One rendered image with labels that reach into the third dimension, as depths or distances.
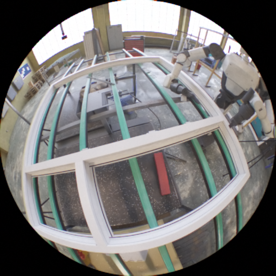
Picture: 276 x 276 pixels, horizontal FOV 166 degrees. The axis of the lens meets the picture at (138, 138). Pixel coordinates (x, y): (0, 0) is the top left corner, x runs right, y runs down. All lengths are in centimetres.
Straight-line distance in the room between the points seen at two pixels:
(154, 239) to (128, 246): 10
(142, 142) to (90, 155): 22
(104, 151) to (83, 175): 13
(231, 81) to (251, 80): 16
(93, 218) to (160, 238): 26
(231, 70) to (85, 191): 97
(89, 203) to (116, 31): 751
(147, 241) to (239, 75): 94
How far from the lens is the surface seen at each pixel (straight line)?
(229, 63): 74
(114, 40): 742
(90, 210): 40
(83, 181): 40
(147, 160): 70
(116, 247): 45
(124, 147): 36
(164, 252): 58
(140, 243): 43
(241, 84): 76
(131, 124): 86
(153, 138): 38
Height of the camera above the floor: 127
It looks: 64 degrees down
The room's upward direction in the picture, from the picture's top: 1 degrees counter-clockwise
